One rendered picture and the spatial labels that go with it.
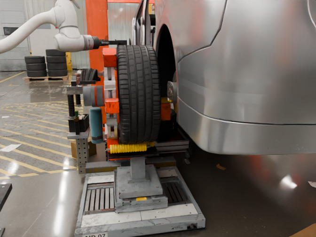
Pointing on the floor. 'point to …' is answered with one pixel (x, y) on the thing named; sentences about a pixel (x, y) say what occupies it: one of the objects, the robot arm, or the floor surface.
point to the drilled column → (82, 154)
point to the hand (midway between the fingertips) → (121, 42)
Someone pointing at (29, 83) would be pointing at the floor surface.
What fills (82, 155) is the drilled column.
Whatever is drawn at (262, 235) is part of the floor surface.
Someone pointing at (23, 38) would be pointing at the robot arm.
